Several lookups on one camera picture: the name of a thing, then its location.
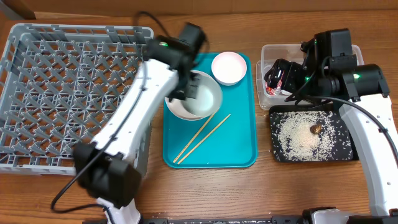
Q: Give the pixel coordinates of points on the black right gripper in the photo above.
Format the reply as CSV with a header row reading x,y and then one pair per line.
x,y
278,76

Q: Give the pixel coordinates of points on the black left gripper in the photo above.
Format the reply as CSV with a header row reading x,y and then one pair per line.
x,y
176,95

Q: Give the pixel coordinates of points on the pink white bowl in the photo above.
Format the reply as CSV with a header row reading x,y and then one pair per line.
x,y
228,68

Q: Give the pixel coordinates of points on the grey bowl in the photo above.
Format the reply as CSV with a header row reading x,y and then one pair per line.
x,y
205,95

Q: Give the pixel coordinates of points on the red snack wrapper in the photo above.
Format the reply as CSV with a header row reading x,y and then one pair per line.
x,y
273,81

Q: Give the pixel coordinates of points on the wooden chopstick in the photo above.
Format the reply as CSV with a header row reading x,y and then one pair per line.
x,y
193,138
180,160

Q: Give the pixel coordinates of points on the white pink round plate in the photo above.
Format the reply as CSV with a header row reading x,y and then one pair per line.
x,y
177,112

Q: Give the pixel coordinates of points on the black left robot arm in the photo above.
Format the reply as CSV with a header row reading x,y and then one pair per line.
x,y
107,167

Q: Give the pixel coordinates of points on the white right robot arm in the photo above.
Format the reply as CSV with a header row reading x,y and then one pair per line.
x,y
326,105

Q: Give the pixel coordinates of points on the clear plastic bin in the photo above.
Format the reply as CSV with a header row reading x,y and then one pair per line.
x,y
269,54

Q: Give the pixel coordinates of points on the dark food scrap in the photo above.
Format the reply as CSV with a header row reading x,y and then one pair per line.
x,y
316,129

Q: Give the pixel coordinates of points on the black rectangular tray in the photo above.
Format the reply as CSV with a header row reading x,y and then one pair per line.
x,y
311,137

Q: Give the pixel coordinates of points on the spilled rice pile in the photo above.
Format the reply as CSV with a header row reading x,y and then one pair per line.
x,y
301,137

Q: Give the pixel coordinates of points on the teal plastic tray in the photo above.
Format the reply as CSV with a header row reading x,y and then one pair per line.
x,y
232,145

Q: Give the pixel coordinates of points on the grey plastic dish rack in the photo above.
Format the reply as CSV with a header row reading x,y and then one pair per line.
x,y
60,84

